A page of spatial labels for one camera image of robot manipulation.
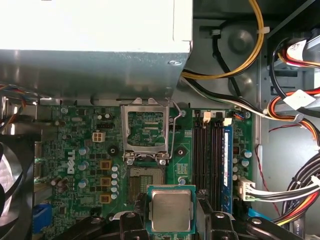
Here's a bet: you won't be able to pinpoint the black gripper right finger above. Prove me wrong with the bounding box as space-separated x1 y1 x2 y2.
195 190 298 240

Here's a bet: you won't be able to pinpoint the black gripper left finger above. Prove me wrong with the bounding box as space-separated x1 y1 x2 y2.
58 192 151 240

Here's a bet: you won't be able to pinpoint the CPU with silver top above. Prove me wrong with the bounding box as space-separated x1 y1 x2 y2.
146 184 197 235

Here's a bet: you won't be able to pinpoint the metal socket cover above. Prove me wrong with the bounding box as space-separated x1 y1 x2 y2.
120 97 170 161

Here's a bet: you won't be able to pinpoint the CPU socket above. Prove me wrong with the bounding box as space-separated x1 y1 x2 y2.
126 159 167 204

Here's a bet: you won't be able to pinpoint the RAM stick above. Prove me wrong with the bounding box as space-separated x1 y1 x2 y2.
222 123 235 216

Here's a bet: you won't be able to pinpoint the RAM slot black clips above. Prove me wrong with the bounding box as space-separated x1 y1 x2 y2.
211 111 224 212
193 109 202 198

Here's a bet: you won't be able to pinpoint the RAM slot white clips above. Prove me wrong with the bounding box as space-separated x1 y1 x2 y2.
201 111 211 194

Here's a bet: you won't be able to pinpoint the blue board connector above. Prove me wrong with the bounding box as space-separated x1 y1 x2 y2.
31 202 54 240

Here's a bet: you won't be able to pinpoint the white four pin connector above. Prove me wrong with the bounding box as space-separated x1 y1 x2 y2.
91 131 106 144

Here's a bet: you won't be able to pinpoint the green motherboard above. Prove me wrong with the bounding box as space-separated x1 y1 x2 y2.
32 104 254 226

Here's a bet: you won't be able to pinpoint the black case fan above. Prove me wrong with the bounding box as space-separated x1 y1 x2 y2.
0 138 36 240

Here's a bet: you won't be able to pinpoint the grey power supply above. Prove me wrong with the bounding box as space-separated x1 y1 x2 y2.
0 0 194 101

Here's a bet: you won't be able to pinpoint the black PC case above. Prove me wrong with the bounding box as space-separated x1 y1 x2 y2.
0 0 320 240

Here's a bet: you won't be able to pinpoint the white plug wire bundle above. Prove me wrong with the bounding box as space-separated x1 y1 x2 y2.
237 178 320 204

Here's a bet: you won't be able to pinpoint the black cable bundle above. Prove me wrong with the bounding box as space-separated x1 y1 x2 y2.
272 149 320 226

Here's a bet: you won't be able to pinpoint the wire locking lever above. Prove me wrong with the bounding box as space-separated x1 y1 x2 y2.
157 99 182 161

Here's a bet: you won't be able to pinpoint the white grey wire bundle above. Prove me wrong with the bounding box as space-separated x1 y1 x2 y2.
179 76 270 120

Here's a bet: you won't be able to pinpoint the red yellow black wire bundle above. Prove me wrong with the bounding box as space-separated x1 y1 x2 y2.
266 37 320 147

